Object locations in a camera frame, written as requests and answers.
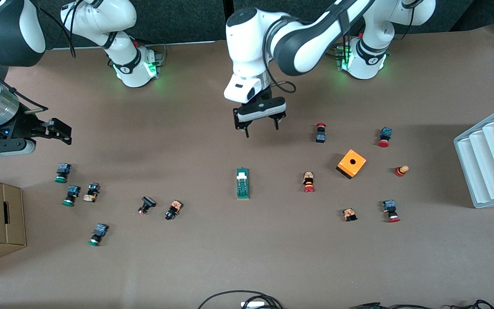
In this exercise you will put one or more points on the orange black contact block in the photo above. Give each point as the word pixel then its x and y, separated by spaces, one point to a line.
pixel 349 214

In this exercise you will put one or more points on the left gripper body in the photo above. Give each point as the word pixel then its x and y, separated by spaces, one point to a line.
pixel 266 95

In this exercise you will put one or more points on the black beige contact block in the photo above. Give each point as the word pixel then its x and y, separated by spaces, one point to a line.
pixel 91 192

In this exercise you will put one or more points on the black push button orange body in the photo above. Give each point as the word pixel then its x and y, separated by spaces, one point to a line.
pixel 174 209

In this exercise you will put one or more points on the grey ribbed plastic tray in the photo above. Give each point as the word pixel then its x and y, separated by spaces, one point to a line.
pixel 491 159

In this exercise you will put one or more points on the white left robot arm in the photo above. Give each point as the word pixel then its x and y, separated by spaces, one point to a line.
pixel 307 43

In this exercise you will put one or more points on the red orange stacked button head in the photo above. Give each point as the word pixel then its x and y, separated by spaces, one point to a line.
pixel 401 171

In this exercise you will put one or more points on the green push button blue body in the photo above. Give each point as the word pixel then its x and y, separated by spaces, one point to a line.
pixel 62 171
pixel 99 231
pixel 72 194

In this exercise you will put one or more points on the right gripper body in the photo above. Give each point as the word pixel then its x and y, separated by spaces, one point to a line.
pixel 23 126

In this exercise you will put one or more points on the black square push button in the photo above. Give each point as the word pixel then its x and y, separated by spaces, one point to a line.
pixel 147 203

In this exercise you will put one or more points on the red push button orange body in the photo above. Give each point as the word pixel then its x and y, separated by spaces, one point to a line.
pixel 308 180

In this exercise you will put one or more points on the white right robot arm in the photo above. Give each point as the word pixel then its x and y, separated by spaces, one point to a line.
pixel 118 25

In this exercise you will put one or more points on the red push button black body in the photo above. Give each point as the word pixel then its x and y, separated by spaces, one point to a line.
pixel 320 136

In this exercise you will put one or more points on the orange button enclosure box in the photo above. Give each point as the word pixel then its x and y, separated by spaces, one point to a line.
pixel 352 163

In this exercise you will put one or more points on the brown paper table cover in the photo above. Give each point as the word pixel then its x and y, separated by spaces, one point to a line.
pixel 230 257

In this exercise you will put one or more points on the red push button blue body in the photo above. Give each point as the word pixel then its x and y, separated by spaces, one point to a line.
pixel 385 135
pixel 390 208

